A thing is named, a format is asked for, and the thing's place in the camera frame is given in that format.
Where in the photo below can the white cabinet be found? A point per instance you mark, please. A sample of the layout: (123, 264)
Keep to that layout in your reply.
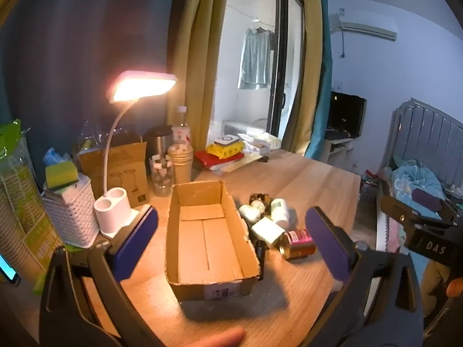
(336, 148)

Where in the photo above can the white balcony appliance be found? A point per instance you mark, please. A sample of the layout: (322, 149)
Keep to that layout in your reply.
(237, 127)

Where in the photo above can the dark blue curtain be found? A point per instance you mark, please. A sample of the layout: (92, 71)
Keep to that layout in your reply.
(72, 43)

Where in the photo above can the black sliding door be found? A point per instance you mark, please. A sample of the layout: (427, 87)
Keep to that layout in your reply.
(280, 61)

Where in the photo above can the white earbuds case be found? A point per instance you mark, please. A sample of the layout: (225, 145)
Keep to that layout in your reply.
(249, 214)

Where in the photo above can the white block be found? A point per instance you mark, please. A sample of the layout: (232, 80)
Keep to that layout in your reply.
(77, 188)

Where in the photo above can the hanging grey shirt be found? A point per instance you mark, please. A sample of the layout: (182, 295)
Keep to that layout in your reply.
(255, 58)

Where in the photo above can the white tissue box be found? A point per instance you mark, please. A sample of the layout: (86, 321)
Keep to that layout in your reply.
(260, 142)

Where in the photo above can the white woven plastic basket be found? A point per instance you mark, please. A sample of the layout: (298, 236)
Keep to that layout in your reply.
(72, 217)

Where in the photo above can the black phone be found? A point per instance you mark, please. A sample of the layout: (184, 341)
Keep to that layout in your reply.
(7, 271)

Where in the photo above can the clear plastic water bottle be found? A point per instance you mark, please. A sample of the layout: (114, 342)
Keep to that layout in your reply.
(182, 130)

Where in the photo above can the stack of papers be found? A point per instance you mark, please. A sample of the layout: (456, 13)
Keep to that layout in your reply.
(238, 164)

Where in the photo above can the stack of brown paper cups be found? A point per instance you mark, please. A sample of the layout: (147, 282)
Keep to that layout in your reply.
(181, 164)

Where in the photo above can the wristwatch with brown band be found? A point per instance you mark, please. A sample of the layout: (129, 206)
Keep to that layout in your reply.
(259, 200)

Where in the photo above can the clear plastic bags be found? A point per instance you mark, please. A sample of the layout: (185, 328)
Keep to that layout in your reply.
(90, 133)

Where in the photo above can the teal curtain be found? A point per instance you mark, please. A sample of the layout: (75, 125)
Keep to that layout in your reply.
(322, 115)

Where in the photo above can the white air conditioner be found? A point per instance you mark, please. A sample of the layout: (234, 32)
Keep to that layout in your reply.
(365, 27)

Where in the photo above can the white desk lamp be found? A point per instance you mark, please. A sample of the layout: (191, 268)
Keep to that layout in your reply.
(143, 86)

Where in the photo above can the cardboard box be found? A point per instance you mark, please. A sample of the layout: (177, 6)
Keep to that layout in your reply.
(202, 238)

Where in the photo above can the green pack of paper cups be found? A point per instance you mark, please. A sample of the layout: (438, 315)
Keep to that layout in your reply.
(21, 188)

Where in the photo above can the white bottle green label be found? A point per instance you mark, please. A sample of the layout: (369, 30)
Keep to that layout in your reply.
(279, 211)

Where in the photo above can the person's left hand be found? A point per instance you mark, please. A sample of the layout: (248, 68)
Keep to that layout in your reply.
(217, 339)

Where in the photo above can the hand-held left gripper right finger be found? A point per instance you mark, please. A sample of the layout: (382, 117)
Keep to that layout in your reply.
(325, 242)

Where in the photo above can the steel thermos flask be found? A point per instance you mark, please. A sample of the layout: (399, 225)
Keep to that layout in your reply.
(159, 141)

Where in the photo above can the gold metal can red label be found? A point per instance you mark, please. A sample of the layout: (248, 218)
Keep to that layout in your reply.
(298, 244)

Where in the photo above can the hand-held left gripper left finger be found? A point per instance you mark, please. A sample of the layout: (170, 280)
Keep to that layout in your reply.
(139, 233)

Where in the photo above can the yellow green sponge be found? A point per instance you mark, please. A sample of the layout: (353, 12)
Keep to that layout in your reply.
(61, 177)

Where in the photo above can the grey padded headboard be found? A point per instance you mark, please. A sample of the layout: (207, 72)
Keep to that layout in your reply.
(430, 130)

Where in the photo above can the blue packet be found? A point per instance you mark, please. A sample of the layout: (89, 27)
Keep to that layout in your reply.
(54, 156)

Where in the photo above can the floral glass jar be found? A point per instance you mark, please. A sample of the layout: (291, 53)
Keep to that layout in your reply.
(161, 177)

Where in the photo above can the white small box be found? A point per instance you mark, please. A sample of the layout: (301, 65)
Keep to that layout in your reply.
(267, 233)

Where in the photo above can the white round-marked pad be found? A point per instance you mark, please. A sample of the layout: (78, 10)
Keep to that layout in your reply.
(227, 140)

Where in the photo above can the yellow printed packet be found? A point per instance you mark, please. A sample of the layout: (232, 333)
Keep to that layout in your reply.
(224, 151)

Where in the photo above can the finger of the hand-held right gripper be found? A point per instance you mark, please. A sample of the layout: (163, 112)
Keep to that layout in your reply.
(428, 198)
(398, 208)

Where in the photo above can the black monitor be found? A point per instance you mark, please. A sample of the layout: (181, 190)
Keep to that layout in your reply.
(345, 114)

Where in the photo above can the red book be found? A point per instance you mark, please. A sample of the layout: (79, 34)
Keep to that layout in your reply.
(208, 159)

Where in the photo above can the brown lamp carton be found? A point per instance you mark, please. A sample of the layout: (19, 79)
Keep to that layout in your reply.
(123, 173)

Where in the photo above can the light blue blanket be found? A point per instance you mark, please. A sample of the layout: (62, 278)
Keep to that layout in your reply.
(408, 184)

